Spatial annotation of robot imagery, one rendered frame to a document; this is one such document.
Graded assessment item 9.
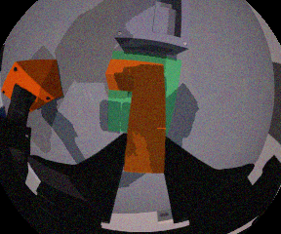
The orange l-shaped part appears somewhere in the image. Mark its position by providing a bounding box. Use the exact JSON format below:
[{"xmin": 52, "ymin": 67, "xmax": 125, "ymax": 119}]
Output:
[{"xmin": 105, "ymin": 58, "xmax": 165, "ymax": 175}]

